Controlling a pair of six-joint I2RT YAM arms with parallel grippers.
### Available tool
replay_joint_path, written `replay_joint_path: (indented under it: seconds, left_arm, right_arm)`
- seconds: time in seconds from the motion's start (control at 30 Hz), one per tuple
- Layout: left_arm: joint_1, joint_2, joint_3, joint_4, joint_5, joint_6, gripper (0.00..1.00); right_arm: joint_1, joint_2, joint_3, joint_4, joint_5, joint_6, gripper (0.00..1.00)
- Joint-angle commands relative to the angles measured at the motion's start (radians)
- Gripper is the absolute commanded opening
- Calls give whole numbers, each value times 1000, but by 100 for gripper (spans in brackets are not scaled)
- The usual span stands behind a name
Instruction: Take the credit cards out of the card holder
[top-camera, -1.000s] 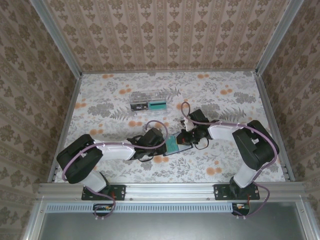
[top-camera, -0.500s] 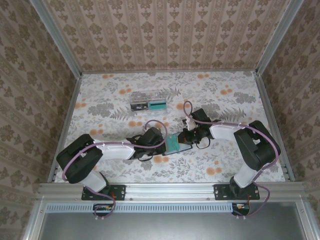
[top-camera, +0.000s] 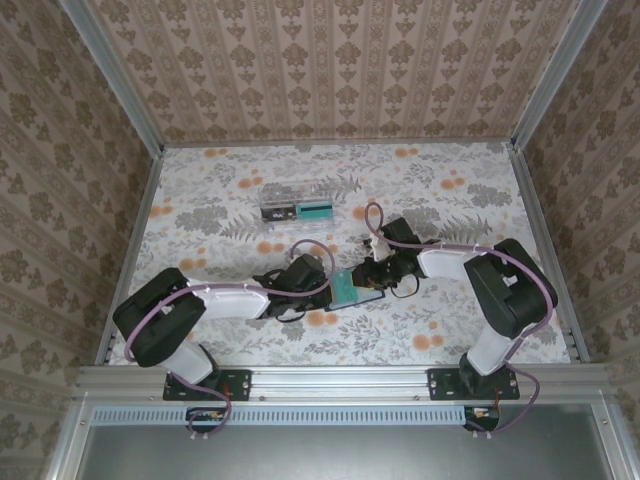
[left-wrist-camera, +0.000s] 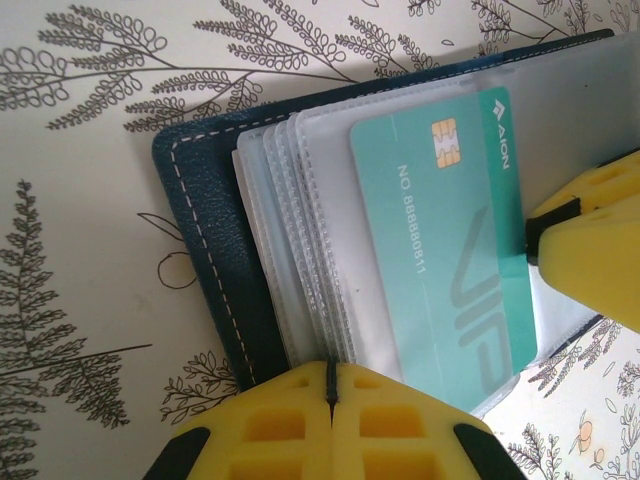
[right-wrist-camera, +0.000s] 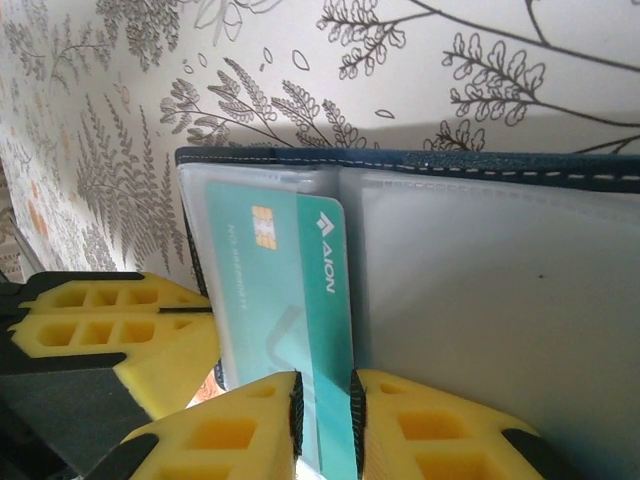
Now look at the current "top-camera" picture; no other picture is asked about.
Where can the navy blue card holder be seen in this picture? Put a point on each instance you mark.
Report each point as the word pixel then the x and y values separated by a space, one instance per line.
pixel 367 299

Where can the green VIP card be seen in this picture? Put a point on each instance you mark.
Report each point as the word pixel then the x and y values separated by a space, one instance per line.
pixel 345 290
pixel 315 212

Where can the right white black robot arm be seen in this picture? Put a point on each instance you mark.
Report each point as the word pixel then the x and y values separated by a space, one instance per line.
pixel 510 295

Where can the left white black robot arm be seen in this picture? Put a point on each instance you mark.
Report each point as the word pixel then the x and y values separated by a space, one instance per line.
pixel 150 310

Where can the black card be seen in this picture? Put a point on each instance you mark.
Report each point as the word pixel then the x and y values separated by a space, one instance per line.
pixel 280 215

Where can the clear acrylic card box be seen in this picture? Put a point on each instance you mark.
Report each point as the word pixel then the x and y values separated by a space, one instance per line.
pixel 280 192

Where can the floral patterned table cover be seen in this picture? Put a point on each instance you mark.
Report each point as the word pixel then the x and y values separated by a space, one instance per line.
pixel 350 340

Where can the grey metal sheet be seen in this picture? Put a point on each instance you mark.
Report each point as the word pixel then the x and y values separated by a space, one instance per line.
pixel 340 455

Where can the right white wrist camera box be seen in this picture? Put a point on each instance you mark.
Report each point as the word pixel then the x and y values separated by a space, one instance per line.
pixel 379 249

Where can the wide aluminium mounting rail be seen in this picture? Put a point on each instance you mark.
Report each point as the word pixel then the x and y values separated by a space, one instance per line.
pixel 340 382

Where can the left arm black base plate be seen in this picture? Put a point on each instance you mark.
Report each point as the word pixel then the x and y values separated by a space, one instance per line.
pixel 240 385

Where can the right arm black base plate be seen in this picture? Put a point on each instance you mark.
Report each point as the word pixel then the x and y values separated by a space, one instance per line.
pixel 440 384

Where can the thin aluminium table rail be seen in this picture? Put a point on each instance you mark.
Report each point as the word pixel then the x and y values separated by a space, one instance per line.
pixel 340 142

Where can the aluminium table side rail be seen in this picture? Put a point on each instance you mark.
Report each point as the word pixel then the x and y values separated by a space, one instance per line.
pixel 131 250
pixel 539 225

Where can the aluminium frame post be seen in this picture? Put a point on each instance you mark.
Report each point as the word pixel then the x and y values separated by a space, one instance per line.
pixel 117 80
pixel 555 75

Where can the aluminium frame beam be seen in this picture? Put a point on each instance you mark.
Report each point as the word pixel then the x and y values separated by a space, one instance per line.
pixel 617 450
pixel 70 440

